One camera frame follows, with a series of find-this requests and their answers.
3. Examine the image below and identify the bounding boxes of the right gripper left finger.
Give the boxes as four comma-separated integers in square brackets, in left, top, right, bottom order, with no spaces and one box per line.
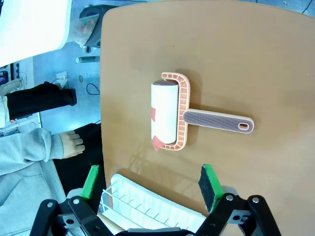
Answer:
[29,164,109,236]

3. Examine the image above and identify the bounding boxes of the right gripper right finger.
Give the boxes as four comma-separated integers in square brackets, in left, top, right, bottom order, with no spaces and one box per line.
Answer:
[195,164,282,236]

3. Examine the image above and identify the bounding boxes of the pink lint roller white roll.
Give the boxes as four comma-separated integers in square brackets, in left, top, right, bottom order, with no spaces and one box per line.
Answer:
[149,71,255,152]

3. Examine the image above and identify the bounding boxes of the person's left forearm grey sleeve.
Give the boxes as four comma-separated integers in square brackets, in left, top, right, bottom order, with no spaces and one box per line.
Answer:
[0,127,64,176]

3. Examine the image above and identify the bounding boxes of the person's left hand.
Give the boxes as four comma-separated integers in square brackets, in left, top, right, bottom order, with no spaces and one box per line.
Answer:
[59,130,86,159]

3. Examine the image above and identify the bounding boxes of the person's black trousers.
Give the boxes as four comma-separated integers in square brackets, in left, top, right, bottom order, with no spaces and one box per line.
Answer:
[50,122,106,197]

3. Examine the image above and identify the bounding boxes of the grey zip hoodie torso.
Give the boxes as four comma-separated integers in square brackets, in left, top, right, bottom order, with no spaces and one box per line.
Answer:
[0,127,68,236]

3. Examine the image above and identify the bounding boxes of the bystander black coat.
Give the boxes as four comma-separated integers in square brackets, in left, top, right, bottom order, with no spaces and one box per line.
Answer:
[0,78,78,121]

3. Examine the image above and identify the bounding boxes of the white floor power socket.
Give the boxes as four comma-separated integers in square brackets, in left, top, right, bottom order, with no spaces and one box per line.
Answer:
[55,70,69,87]

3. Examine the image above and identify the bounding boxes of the dark patterned bag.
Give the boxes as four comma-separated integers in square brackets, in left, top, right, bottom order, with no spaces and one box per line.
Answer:
[78,4,103,48]

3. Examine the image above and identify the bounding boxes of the white side table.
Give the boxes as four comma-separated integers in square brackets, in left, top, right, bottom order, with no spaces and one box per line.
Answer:
[0,0,72,68]

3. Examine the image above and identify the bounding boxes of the white wire dish rack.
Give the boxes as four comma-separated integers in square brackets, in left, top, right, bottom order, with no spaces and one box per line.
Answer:
[97,185,206,236]

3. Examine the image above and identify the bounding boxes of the white wire rack basket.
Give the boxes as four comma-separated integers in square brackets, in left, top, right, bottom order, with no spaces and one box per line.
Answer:
[109,173,208,233]

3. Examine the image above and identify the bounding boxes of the black floor cable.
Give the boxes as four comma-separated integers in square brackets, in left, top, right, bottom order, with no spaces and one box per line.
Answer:
[85,83,101,96]

